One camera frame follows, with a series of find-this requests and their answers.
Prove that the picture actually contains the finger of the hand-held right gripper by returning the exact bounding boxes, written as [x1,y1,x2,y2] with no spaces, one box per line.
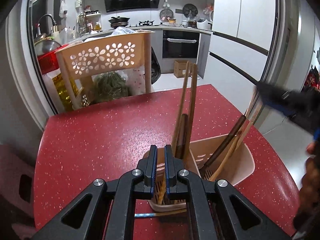
[257,79,299,117]

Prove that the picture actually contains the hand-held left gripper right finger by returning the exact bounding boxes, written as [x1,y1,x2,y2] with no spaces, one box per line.
[164,144,292,240]

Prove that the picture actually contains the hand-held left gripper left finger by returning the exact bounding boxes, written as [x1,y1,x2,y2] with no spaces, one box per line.
[31,145,158,240]

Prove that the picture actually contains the light wooden spatula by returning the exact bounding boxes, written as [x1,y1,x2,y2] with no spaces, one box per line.
[209,120,253,182]

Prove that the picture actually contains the dark grey handled spoon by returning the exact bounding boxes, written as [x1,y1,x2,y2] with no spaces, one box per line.
[200,115,247,178]

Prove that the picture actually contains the beige plastic utensil holder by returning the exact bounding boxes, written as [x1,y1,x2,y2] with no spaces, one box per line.
[142,132,256,212]

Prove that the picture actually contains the long wooden chopstick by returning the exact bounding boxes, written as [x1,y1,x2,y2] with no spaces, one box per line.
[171,60,190,147]
[184,64,198,159]

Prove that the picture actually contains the person's right forearm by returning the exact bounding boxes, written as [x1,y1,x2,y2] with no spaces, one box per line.
[293,154,320,233]

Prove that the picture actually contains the person's right hand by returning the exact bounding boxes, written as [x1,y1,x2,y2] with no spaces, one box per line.
[307,141,320,155]

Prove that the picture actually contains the red and black clutter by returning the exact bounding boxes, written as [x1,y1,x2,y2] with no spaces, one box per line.
[302,64,320,93]

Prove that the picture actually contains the blue-tipped wooden chopstick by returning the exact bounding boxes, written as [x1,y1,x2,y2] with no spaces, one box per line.
[134,209,187,217]

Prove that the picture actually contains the white refrigerator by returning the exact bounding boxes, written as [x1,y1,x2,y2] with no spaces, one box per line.
[197,0,278,86]

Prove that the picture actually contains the white red-printed plastic bag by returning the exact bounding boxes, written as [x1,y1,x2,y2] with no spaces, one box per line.
[124,68,147,96]

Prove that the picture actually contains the bag of green vegetables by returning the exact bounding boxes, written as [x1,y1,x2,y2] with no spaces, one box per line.
[91,71,129,103]

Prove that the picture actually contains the cardboard box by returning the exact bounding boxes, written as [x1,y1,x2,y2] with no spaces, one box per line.
[173,59,198,79]

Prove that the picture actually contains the white rice cooker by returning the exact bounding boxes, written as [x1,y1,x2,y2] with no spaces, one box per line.
[196,19,213,30]

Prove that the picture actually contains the black plastic bag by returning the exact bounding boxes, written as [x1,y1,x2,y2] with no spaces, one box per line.
[150,49,163,84]

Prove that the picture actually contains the black built-in oven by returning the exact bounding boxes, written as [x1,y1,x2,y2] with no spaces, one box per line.
[162,29,201,60]

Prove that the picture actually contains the yellow cooking oil bottle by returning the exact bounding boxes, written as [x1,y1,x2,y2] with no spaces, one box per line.
[51,72,81,112]

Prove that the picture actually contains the round hanging rack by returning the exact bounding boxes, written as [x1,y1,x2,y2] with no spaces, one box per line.
[182,3,198,16]
[159,8,173,21]

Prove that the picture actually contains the beige flower-pattern storage cart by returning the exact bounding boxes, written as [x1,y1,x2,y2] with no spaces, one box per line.
[54,31,156,111]

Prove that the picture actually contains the pink plastic stool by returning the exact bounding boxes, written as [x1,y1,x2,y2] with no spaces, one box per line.
[0,144,38,233]

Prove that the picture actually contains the clear plastic bag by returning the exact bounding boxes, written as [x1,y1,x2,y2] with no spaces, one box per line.
[111,26,137,36]

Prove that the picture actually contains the red plastic basket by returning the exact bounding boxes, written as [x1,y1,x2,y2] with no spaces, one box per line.
[37,45,69,75]

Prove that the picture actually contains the black wok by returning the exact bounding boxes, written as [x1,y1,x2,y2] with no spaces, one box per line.
[108,16,131,28]

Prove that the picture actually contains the spice rack with jars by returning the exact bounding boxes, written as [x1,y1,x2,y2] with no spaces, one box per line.
[77,11,102,32]

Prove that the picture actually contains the steel bowl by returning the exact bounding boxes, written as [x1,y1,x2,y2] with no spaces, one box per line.
[33,39,62,56]

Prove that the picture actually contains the white hanging plastic bag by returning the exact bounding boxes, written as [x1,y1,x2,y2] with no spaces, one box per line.
[59,0,68,18]

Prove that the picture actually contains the kitchen faucet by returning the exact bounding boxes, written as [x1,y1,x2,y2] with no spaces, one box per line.
[37,14,57,37]

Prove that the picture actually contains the sliding door frame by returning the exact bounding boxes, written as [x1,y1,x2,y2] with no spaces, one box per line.
[7,0,58,131]
[250,0,301,133]

